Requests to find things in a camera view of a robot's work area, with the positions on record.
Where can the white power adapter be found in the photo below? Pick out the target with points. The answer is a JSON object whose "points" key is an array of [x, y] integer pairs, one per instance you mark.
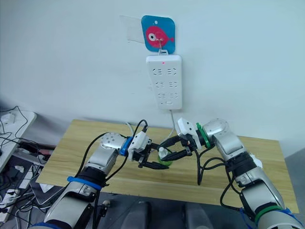
{"points": [[7, 118]]}

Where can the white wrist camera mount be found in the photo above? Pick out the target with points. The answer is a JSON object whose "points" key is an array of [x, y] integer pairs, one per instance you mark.
{"points": [[188, 128], [139, 143]]}

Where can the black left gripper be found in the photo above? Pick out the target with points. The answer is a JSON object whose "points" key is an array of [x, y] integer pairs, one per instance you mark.
{"points": [[143, 157]]}

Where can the white floor power strip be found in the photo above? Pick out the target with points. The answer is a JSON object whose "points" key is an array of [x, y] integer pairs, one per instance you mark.
{"points": [[7, 205]]}

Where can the clear plastic tape patch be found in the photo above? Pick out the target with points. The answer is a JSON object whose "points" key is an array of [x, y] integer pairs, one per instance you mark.
{"points": [[131, 28]]}

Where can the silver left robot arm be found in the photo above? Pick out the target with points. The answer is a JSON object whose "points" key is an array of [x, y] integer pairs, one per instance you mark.
{"points": [[102, 158]]}

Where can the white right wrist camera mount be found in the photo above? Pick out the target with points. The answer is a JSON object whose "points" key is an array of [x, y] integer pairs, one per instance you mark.
{"points": [[188, 128]]}

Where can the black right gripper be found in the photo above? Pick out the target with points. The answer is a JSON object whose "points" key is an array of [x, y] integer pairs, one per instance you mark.
{"points": [[186, 143]]}

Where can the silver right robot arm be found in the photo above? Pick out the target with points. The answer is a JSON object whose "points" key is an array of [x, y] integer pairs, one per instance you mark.
{"points": [[228, 143]]}

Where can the blue fish wall hook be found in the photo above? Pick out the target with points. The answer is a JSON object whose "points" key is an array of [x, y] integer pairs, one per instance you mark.
{"points": [[158, 33]]}

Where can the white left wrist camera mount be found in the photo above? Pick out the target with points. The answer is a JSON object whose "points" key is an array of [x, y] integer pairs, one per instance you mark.
{"points": [[139, 143]]}

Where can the silver laptop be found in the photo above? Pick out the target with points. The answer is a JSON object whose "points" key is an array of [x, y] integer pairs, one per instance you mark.
{"points": [[44, 193]]}

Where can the white side desk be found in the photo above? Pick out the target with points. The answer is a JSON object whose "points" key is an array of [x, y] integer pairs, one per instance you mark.
{"points": [[22, 124]]}

